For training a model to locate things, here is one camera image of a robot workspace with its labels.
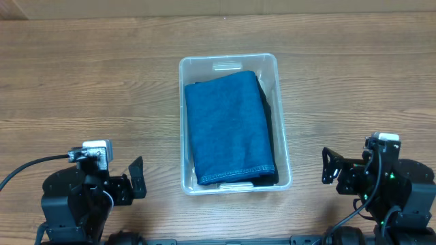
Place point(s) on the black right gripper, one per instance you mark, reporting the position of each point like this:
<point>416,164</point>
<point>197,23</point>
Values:
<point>345,171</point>

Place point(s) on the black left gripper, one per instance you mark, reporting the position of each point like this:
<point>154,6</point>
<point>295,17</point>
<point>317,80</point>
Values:
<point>126,192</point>

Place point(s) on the black cloth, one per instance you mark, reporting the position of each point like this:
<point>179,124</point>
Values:
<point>270,143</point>

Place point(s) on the teal towel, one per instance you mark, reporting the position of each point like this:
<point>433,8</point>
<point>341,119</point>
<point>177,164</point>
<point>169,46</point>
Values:
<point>228,129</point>

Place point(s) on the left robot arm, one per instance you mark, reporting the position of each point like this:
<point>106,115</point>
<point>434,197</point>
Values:
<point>78,200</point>

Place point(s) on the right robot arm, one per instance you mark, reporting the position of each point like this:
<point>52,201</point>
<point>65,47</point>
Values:
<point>397,193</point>

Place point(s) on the clear plastic container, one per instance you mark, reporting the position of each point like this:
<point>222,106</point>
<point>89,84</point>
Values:
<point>204,68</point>

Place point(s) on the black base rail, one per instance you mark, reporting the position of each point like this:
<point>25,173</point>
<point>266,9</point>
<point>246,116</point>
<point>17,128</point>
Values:
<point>130,238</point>

